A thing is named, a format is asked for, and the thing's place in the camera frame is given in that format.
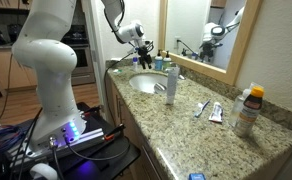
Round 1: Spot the white tape roll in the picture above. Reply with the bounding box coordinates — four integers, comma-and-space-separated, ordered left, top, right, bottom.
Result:
29, 162, 59, 180

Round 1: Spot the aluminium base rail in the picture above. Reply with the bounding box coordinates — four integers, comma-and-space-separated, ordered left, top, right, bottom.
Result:
5, 128, 107, 168

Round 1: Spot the blue red cable bundle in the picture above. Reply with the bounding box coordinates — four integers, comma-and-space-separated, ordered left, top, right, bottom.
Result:
0, 124, 26, 158

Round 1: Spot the sunscreen spray bottle orange cap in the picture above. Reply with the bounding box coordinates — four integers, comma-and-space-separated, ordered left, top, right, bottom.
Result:
233, 85, 265, 138

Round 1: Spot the small white toothpaste tube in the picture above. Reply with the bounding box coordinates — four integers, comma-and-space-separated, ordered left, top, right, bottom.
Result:
208, 101, 224, 124

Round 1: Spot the wood framed wall mirror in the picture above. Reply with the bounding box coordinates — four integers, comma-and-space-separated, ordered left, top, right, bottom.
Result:
158, 0, 264, 86

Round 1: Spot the small blue object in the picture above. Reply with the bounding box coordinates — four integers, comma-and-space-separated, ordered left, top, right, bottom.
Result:
188, 172, 207, 180

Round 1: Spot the black power cable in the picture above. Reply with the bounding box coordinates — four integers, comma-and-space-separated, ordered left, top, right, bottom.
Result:
103, 49, 137, 126

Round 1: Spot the green soap pump bottle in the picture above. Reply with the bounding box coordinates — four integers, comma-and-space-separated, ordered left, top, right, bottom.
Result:
162, 50, 172, 72

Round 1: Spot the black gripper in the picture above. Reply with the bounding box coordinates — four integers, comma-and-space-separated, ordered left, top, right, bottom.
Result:
135, 39, 155, 70

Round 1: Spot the wooden kitchen cabinet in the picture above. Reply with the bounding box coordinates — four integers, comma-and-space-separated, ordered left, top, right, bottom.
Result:
0, 48, 39, 93

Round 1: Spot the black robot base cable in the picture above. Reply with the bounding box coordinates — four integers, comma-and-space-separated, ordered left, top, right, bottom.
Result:
64, 134, 132, 162

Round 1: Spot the black robot cart platform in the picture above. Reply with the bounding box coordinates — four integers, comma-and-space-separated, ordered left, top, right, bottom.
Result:
0, 101, 141, 180

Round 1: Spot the clear plastic bottle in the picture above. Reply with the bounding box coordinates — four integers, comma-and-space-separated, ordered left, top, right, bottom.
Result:
228, 82, 259, 128

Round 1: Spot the tall white standing tube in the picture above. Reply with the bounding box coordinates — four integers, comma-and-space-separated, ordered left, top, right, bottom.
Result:
165, 65, 181, 106

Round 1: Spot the black cable pair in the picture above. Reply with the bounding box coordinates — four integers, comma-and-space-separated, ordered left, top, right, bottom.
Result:
9, 107, 44, 180

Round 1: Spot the blue white toothbrush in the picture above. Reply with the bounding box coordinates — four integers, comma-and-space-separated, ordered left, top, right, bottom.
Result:
194, 99, 212, 119

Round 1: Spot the blue soap pump bottle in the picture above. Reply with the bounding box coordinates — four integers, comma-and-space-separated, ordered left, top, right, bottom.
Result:
154, 49, 164, 71

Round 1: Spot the small white bottle blue cap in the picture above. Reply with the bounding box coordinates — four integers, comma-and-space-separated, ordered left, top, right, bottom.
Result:
132, 56, 139, 73

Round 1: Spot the wooden vanity cabinet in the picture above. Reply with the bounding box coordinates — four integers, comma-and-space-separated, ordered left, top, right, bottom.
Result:
105, 74, 174, 180

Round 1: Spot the stainless steel oven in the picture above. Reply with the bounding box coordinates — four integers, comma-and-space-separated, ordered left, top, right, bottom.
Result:
60, 23, 96, 86

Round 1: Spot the white oval sink basin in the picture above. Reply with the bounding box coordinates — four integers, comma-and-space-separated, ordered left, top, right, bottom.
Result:
128, 72, 170, 95

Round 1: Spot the metal cabinet handle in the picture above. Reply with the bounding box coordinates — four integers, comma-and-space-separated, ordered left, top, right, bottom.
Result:
115, 94, 122, 125
140, 144, 162, 180

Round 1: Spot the orange black clamp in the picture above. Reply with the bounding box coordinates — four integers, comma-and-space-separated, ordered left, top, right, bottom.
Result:
81, 104, 104, 118
103, 123, 126, 141

